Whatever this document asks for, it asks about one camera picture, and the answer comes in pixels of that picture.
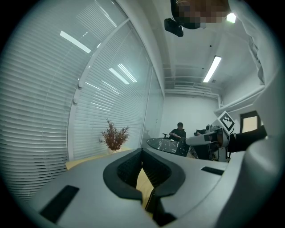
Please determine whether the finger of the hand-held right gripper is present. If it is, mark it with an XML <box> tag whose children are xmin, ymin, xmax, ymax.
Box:
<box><xmin>185</xmin><ymin>133</ymin><xmax>211</xmax><ymax>147</ymax></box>

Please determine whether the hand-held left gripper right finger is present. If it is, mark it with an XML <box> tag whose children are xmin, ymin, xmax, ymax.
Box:
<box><xmin>142</xmin><ymin>148</ymin><xmax>230</xmax><ymax>222</ymax></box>

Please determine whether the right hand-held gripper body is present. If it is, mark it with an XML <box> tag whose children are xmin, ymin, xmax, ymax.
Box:
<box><xmin>204</xmin><ymin>110</ymin><xmax>236</xmax><ymax>161</ymax></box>

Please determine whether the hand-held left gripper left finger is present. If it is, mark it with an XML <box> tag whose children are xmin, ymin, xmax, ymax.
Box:
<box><xmin>28</xmin><ymin>148</ymin><xmax>161</xmax><ymax>228</ymax></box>

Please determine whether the black tissue box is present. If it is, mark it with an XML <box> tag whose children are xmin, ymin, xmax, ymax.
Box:
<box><xmin>190</xmin><ymin>146</ymin><xmax>211</xmax><ymax>160</ymax></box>

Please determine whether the black remote control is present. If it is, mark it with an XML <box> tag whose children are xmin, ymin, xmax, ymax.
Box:
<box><xmin>177</xmin><ymin>138</ymin><xmax>190</xmax><ymax>156</ymax></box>

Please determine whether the person's right forearm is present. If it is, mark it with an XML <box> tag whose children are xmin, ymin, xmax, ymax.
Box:
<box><xmin>228</xmin><ymin>125</ymin><xmax>268</xmax><ymax>154</ymax></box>

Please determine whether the dark framed door window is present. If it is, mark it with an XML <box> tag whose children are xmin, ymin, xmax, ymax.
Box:
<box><xmin>240</xmin><ymin>111</ymin><xmax>261</xmax><ymax>134</ymax></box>

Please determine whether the black marble round table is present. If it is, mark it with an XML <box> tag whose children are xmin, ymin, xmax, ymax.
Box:
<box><xmin>146</xmin><ymin>137</ymin><xmax>181</xmax><ymax>153</ymax></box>

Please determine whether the person's grey shirt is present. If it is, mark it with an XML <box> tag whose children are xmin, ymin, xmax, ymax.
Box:
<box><xmin>228</xmin><ymin>0</ymin><xmax>285</xmax><ymax>228</ymax></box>

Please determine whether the reddish plant in white pot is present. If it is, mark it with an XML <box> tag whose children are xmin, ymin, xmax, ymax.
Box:
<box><xmin>98</xmin><ymin>118</ymin><xmax>130</xmax><ymax>155</ymax></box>

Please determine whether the ceiling strip light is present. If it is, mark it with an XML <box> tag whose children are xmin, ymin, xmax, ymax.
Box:
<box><xmin>226</xmin><ymin>12</ymin><xmax>237</xmax><ymax>24</ymax></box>
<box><xmin>202</xmin><ymin>55</ymin><xmax>222</xmax><ymax>83</ymax></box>

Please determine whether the black head-mounted camera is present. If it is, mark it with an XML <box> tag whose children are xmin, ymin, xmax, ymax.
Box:
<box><xmin>164</xmin><ymin>17</ymin><xmax>184</xmax><ymax>38</ymax></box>

